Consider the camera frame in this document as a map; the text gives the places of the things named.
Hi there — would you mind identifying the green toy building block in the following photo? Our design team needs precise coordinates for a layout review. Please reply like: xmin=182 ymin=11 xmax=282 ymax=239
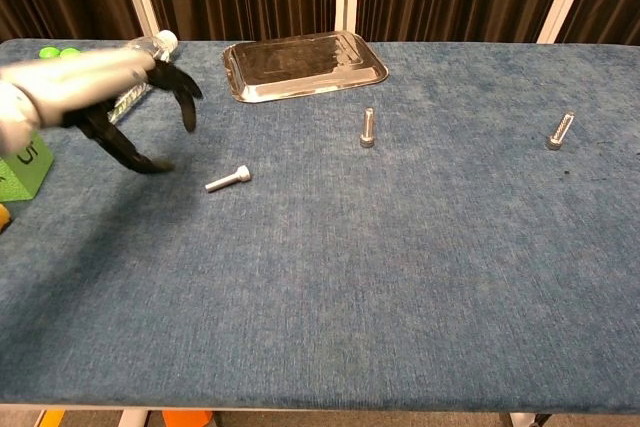
xmin=38 ymin=45 xmax=82 ymax=60

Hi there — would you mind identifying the clear plastic water bottle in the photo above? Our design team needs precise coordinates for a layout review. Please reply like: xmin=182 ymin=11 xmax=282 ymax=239
xmin=107 ymin=29 xmax=180 ymax=126

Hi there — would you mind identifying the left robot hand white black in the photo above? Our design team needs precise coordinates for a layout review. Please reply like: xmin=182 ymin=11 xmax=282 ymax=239
xmin=14 ymin=46 xmax=204 ymax=176

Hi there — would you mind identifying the silver socket head screw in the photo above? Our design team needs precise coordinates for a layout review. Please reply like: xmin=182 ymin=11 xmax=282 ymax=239
xmin=545 ymin=111 xmax=576 ymax=151
xmin=359 ymin=107 xmax=377 ymax=149
xmin=204 ymin=165 xmax=253 ymax=194

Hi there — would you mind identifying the white green number cube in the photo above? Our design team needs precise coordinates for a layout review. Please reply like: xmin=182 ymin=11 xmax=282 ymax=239
xmin=0 ymin=131 xmax=55 ymax=203

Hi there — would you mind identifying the rectangular stainless steel tray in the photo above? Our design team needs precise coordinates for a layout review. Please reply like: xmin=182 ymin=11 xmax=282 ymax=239
xmin=221 ymin=30 xmax=390 ymax=105

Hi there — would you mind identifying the blue table cloth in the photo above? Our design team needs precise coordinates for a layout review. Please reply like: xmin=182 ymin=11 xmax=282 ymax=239
xmin=0 ymin=38 xmax=640 ymax=416

